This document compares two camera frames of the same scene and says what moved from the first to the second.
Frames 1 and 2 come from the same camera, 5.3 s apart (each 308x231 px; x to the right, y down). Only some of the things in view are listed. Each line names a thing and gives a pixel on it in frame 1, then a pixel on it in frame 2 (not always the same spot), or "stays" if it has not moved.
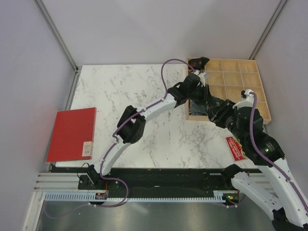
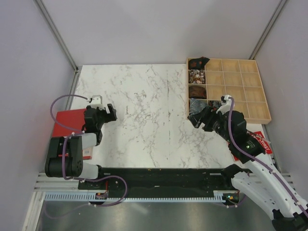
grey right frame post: [258, 46] stays
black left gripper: [206, 92] to [109, 117]
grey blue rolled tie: [195, 109] stays
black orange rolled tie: [199, 63] stays
